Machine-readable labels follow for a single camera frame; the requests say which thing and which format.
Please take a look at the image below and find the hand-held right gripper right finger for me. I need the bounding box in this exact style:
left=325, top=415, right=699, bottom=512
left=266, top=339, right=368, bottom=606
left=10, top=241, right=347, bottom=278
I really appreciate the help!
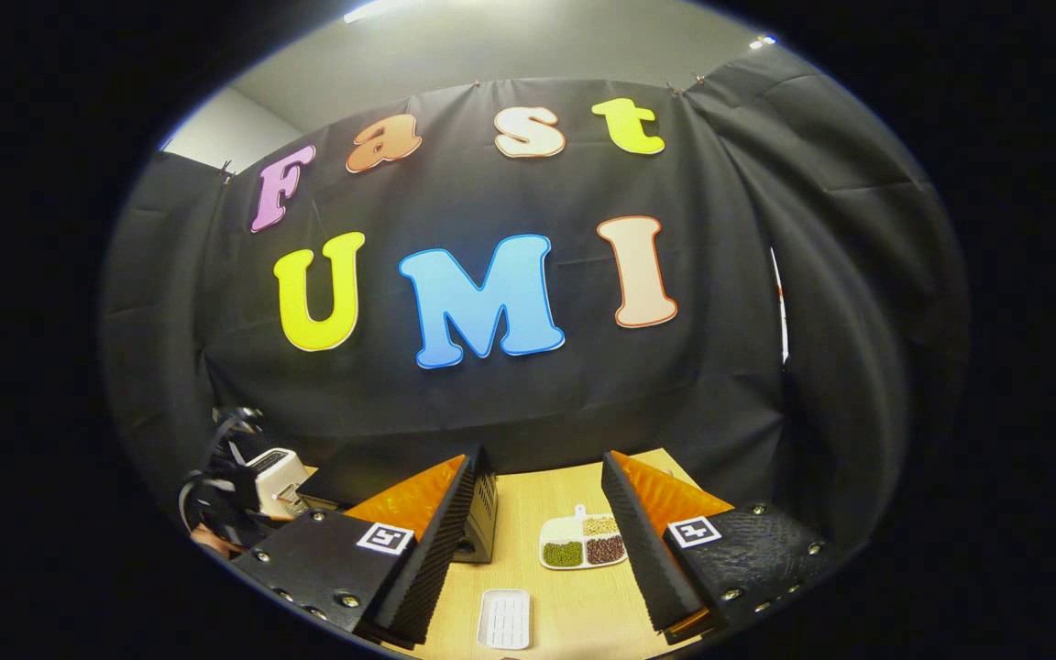
left=601, top=449, right=845, bottom=643

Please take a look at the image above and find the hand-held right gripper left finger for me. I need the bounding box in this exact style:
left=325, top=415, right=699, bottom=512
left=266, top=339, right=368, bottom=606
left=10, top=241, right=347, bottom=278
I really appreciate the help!
left=230, top=446, right=485, bottom=649

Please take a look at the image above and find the black electric oven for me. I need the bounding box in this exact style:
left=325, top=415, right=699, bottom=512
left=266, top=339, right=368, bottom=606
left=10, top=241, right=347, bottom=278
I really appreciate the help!
left=301, top=446, right=499, bottom=564

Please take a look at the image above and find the white toaster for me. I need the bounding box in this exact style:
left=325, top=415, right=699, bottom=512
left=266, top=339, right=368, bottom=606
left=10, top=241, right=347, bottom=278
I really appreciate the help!
left=248, top=447, right=311, bottom=521

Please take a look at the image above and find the white divided bean dish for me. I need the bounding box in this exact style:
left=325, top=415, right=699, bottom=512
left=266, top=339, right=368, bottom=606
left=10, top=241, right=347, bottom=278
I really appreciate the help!
left=539, top=504, right=628, bottom=571

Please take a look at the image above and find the white rectangular plate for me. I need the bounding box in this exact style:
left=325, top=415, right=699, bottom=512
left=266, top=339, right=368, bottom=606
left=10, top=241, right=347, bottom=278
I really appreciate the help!
left=477, top=588, right=532, bottom=652

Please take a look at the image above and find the black backdrop cloth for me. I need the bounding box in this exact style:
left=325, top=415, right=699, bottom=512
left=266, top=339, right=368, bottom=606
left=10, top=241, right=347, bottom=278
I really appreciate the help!
left=102, top=41, right=969, bottom=551

